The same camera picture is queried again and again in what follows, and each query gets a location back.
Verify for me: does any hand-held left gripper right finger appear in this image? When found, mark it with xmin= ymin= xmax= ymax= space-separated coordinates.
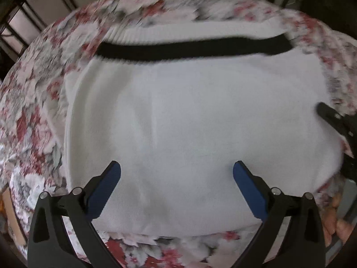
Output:
xmin=231 ymin=160 xmax=326 ymax=268

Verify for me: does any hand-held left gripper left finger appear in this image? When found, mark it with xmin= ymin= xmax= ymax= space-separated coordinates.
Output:
xmin=27 ymin=160 xmax=122 ymax=268

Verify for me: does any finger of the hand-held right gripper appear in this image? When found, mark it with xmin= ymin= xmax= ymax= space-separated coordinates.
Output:
xmin=317 ymin=102 xmax=357 ymax=157

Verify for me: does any white sweater with black stripes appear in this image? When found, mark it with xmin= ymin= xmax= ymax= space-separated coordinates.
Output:
xmin=64 ymin=21 xmax=345 ymax=236

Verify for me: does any person's right hand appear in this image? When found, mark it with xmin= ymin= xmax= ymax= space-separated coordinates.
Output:
xmin=320 ymin=193 xmax=357 ymax=244

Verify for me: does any floral bed sheet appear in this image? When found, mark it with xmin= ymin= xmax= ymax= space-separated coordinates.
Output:
xmin=0 ymin=0 xmax=357 ymax=268

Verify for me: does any black metal bed frame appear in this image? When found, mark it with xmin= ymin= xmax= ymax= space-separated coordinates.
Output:
xmin=0 ymin=0 xmax=108 ymax=65

